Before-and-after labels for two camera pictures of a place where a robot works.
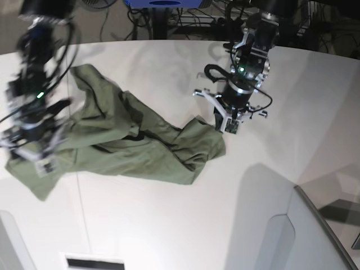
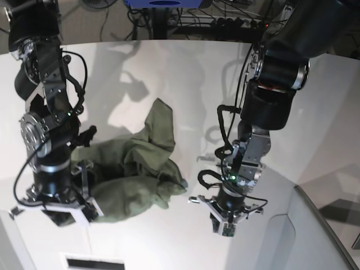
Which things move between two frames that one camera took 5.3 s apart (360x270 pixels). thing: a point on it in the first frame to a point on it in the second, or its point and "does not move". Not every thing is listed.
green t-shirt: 117,133 to 129,175
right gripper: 237,92 to 228,201
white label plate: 81,261 does not move
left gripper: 34,121 to 52,184
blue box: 163,4 does not move
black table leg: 160,23 does not move
